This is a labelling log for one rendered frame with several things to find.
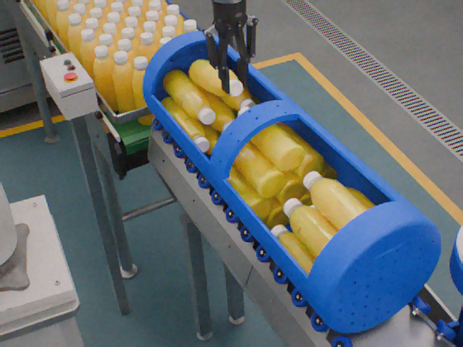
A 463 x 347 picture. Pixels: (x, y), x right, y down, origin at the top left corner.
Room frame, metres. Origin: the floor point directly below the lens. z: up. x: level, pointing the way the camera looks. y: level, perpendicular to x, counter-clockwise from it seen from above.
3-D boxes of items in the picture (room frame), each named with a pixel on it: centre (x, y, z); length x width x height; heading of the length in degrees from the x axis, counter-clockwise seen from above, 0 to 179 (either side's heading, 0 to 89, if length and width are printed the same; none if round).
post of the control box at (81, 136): (1.67, 0.48, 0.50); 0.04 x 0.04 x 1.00; 27
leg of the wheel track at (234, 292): (1.59, 0.04, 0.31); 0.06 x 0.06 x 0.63; 27
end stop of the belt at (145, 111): (1.69, 0.17, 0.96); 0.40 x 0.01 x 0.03; 117
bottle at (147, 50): (1.83, 0.26, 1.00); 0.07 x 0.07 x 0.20
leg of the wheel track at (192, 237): (1.53, 0.16, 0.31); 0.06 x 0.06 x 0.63; 27
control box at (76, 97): (1.67, 0.48, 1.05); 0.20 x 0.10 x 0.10; 27
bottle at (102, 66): (1.77, 0.39, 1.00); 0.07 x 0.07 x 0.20
